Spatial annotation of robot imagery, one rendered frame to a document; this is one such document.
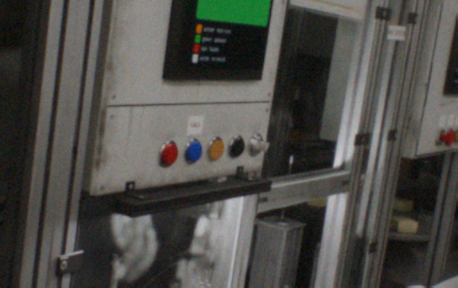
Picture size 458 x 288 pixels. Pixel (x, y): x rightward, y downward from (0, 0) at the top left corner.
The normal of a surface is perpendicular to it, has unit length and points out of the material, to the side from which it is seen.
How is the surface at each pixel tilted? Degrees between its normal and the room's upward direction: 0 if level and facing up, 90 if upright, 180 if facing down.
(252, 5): 90
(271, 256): 90
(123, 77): 90
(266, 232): 90
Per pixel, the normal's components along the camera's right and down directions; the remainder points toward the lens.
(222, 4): 0.82, 0.20
